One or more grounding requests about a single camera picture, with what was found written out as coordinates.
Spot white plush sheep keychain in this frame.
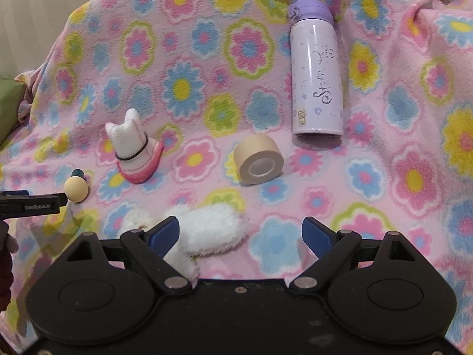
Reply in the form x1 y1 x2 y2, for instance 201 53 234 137
119 203 249 282

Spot beige wooden ball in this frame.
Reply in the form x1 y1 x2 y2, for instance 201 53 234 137
63 175 89 204

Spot green cushion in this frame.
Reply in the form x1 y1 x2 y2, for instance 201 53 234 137
0 79 26 142

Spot beige tape roll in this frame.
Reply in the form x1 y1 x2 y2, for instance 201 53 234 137
233 134 285 186

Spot purple water bottle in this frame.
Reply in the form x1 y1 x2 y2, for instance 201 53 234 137
288 0 344 136

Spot pink floral fleece blanket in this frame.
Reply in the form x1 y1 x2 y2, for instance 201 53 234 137
1 0 472 354

